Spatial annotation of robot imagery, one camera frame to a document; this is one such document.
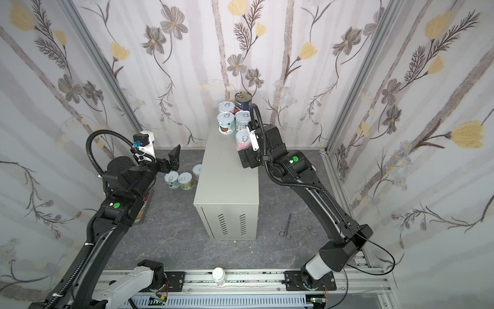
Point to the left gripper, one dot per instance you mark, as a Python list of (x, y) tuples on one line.
[(161, 165)]

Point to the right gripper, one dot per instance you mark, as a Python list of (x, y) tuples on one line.
[(249, 155)]

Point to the teal label can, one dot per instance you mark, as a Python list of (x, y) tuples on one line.
[(242, 118), (171, 179)]

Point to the white lid can front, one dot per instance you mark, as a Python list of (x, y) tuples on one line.
[(226, 123)]

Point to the pink label can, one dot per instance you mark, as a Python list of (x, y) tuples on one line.
[(226, 107)]

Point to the dark blue tomato can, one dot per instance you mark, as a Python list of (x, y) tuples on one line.
[(243, 100)]

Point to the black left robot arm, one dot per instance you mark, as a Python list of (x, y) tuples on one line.
[(126, 181)]

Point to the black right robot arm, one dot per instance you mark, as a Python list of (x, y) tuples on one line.
[(293, 169)]

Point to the green label can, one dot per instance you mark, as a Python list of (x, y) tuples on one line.
[(186, 180)]

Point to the grey metal cabinet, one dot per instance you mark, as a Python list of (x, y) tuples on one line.
[(227, 195)]

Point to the metal scissors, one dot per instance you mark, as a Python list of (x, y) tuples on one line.
[(310, 232), (285, 232)]

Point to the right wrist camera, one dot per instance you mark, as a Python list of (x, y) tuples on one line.
[(254, 141)]

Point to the white knob on rail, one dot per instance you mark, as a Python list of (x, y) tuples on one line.
[(219, 276)]

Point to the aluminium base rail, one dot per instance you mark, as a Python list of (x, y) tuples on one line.
[(258, 288)]

